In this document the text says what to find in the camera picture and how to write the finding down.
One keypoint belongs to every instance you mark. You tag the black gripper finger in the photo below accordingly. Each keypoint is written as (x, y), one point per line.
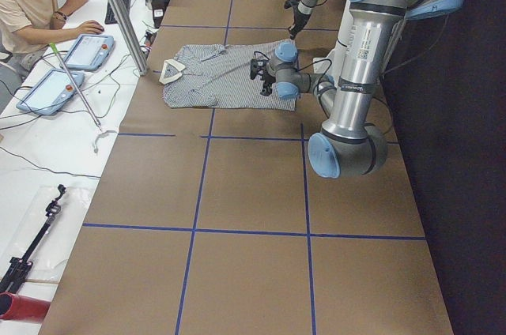
(266, 91)

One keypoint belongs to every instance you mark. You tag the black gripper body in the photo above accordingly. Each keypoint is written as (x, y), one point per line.
(268, 83)
(297, 23)

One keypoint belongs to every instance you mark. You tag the striped polo shirt white collar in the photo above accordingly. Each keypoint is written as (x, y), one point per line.
(218, 76)

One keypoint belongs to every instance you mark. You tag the black box with label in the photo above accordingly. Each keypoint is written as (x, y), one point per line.
(158, 11)

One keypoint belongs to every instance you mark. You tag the far blue teach pendant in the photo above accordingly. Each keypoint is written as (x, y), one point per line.
(89, 52)

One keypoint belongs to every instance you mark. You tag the blue teach pendant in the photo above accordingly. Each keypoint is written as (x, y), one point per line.
(89, 52)
(48, 95)

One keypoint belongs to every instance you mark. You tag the near blue teach pendant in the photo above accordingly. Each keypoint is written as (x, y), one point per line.
(48, 95)

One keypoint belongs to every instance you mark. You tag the metal reacher grabber tool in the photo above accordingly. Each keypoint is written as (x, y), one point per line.
(102, 133)

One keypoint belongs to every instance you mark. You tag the person in beige shirt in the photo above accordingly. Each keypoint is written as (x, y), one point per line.
(28, 26)

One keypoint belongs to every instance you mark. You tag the red cylinder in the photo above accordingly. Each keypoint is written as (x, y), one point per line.
(22, 308)

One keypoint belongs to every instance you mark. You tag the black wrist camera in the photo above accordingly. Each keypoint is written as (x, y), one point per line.
(258, 68)
(291, 4)

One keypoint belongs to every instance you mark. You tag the aluminium frame post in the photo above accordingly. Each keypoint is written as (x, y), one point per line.
(127, 30)

